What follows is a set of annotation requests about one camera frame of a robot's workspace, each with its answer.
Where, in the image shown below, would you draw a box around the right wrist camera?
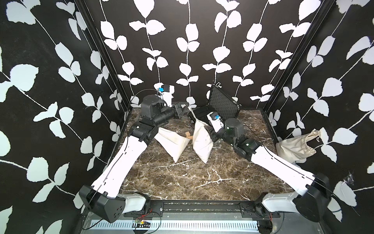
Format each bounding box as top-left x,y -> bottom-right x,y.
207,112 -> 224,133

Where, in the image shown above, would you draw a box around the wooden cork piece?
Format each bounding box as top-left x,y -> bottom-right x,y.
185,132 -> 193,139

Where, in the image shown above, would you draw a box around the beige cloth bag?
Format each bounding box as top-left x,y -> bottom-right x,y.
276,129 -> 321,163

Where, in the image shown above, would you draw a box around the white cloth bag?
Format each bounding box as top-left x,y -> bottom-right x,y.
188,107 -> 213,164

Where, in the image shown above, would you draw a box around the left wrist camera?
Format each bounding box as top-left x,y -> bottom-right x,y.
158,84 -> 175,107

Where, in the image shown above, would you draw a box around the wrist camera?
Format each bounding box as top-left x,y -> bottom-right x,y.
158,84 -> 175,107
207,112 -> 224,133

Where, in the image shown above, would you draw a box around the black poker chip case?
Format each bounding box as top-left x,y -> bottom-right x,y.
193,84 -> 241,125

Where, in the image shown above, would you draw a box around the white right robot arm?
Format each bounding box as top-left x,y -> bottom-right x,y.
207,113 -> 332,222

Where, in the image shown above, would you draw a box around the white perforated strip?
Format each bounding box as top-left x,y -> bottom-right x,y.
92,220 -> 259,233

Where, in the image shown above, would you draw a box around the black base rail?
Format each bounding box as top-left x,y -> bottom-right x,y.
125,200 -> 319,223

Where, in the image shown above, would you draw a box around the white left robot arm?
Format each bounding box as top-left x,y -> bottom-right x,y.
79,95 -> 190,223

